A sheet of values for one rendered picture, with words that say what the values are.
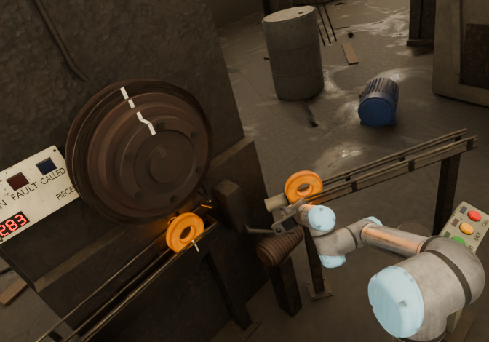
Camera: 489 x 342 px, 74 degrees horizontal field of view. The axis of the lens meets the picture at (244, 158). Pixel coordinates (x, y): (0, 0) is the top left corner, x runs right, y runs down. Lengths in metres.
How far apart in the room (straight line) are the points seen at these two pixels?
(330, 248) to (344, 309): 0.83
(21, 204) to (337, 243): 0.93
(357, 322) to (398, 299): 1.14
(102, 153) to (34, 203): 0.28
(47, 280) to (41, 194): 0.29
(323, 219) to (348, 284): 0.95
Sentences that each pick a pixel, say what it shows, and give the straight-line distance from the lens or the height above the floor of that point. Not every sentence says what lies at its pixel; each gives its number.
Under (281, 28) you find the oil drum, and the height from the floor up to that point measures 0.81.
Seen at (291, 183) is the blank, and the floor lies 0.76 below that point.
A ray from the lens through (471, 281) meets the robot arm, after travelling 0.76.
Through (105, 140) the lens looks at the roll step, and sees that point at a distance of 0.96.
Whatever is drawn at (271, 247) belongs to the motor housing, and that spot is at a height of 0.53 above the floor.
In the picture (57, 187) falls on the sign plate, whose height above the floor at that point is 1.13.
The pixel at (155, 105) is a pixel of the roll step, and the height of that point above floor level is 1.27.
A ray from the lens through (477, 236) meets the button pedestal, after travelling 1.41.
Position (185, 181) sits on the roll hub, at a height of 1.02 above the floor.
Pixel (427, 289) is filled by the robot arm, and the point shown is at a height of 1.01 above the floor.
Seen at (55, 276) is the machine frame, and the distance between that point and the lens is 1.26.
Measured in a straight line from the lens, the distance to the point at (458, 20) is 3.26.
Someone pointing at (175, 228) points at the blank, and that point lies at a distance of 1.25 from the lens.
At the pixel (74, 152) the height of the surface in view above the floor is 1.25.
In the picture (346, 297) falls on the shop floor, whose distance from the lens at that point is 1.89.
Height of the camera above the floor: 1.60
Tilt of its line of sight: 33 degrees down
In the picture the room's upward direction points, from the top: 16 degrees counter-clockwise
